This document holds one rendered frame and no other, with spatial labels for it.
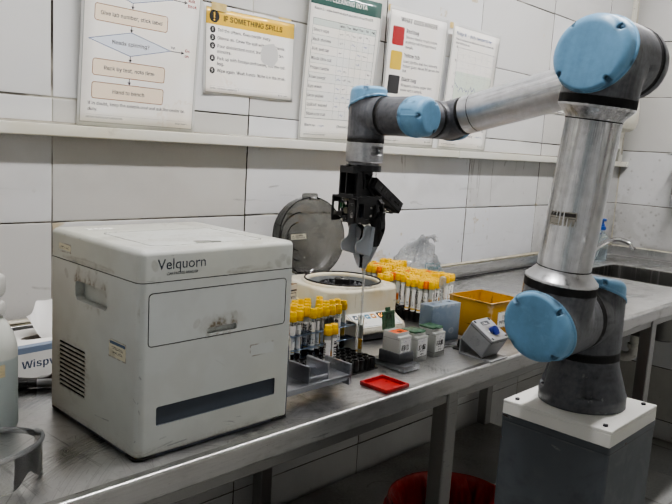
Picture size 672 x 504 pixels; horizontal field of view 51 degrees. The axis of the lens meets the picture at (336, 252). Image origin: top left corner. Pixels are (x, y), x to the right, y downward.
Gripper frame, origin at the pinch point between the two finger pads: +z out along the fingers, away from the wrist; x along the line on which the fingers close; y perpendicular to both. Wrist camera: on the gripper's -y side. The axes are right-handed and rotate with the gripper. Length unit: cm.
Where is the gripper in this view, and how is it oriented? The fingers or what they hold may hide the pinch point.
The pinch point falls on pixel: (364, 261)
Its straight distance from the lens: 147.5
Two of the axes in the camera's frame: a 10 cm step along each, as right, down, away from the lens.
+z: -0.6, 9.9, 1.5
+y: -6.9, 0.7, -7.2
